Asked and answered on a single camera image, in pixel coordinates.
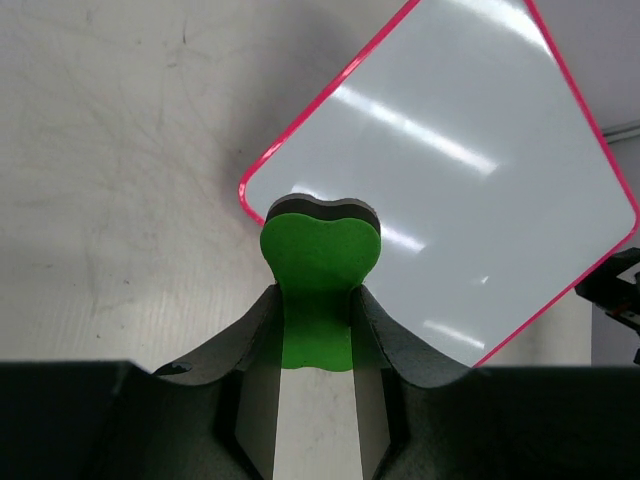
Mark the green whiteboard eraser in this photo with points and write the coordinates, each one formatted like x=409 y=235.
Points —
x=319 y=252

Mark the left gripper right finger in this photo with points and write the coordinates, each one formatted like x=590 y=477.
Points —
x=423 y=415

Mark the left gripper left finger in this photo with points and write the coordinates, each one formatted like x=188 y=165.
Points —
x=209 y=414

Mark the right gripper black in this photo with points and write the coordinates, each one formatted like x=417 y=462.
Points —
x=613 y=287

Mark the pink framed whiteboard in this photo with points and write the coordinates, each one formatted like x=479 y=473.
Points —
x=461 y=126

